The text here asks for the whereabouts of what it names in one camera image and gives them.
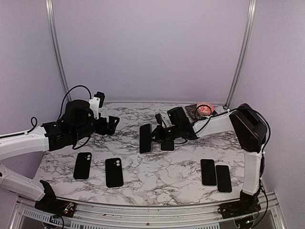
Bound clear magsafe phone case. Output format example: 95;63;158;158
150;124;153;153

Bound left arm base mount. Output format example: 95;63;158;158
34;180;76;218

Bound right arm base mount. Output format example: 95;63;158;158
218;190;261;219

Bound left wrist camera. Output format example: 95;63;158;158
89;92;105;119

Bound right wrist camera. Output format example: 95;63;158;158
155;114;167;128

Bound red white patterned bowl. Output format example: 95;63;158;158
196;102;214;116

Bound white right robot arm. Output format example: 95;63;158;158
140;103;271;214

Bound aluminium corner post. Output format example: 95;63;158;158
225;0;257;107
45;0;69;93

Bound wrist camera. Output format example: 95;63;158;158
155;114;167;128
89;92;105;119

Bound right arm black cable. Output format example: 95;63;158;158
197;107;272;156

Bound right aluminium corner post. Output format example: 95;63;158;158
225;0;257;107

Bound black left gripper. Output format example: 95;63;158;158
72;115;120;142

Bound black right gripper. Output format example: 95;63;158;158
148;124;182;143

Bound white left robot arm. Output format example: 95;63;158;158
0;98;120;212

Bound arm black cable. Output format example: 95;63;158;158
57;85;92;120
197;107;272;156

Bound black phone case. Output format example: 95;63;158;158
73;152;92;180
105;158;124;188

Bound aluminium front rail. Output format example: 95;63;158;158
8;192;286;229

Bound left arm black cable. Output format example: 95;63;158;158
57;85;92;120

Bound left aluminium corner post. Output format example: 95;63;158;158
45;0;69;93

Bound purple phone black screen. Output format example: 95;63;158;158
160;142;175;151

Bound black patterned rectangular plate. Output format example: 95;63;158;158
185;104;197;119

